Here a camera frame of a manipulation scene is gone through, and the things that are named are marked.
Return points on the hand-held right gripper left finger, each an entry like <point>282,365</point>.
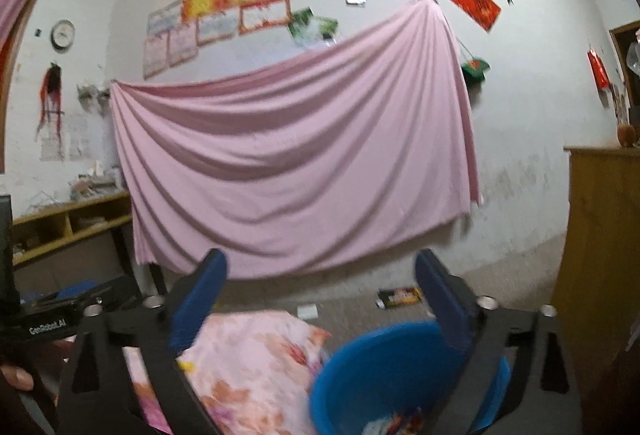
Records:
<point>197,305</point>

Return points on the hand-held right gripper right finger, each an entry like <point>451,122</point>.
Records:
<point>442,305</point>

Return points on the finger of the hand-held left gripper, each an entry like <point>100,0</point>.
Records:
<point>115,292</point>

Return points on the blue plastic bucket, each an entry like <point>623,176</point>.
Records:
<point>360,380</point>

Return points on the red and gold wrapper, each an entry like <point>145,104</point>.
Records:
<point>407,422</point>

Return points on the person's left hand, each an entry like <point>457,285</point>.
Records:
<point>17,377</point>

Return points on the blue cardboard box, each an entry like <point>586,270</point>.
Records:
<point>77,289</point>

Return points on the black and orange packet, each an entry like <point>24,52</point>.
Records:
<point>400,297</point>

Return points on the pink floral blanket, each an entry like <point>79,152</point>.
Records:
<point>240,380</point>

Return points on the wooden shelf desk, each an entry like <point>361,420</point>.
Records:
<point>50,215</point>

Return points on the white paper scrap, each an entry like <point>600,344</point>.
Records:
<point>307,311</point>

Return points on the pile of books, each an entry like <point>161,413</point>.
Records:
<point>97,182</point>

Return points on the wooden cabinet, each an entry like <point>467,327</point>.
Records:
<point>600,240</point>

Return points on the pink hanging sheet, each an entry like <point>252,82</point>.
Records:
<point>300,165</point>

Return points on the red hanging scarf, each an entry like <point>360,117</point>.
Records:
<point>51,95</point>

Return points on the green hanging cap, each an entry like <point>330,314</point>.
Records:
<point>475,70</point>

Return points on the brown round ornament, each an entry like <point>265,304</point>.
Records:
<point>627,137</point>

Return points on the red hanging cloth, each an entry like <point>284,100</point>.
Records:
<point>5,60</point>

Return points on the red hanging packet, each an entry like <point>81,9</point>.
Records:
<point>598,70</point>

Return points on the green flower photo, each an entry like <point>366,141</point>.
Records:
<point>326,31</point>
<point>301,26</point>

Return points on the red paper poster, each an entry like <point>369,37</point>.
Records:
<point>474,5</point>

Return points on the printed wall paper sheet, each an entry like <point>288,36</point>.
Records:
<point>52,140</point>
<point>77,137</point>

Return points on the metal wall rack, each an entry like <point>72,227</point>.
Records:
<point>92,95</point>

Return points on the wooden window frame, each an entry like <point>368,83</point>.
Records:
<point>6,125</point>

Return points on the round wall clock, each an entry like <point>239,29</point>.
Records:
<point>63,35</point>

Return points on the group of wall certificates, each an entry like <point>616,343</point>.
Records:
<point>225,10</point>

